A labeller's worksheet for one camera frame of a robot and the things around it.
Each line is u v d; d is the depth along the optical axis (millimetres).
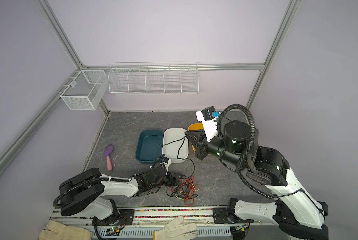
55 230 706
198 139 430
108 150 964
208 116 382
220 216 751
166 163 783
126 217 738
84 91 981
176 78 1043
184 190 820
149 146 990
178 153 930
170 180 738
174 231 702
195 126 1032
